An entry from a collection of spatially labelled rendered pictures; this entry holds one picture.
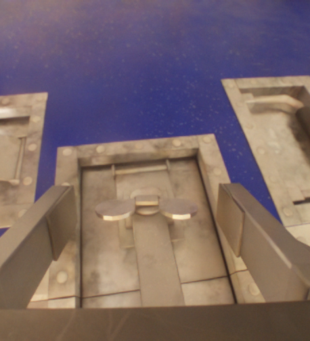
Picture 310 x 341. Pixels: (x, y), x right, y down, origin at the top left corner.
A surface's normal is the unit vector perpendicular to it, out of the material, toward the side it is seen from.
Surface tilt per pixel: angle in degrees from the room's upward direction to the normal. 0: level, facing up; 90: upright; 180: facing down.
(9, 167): 120
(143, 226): 90
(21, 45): 90
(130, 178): 90
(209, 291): 90
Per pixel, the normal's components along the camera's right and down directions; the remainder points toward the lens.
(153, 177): 0.01, -0.72
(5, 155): 0.53, -0.51
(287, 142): 0.04, -0.53
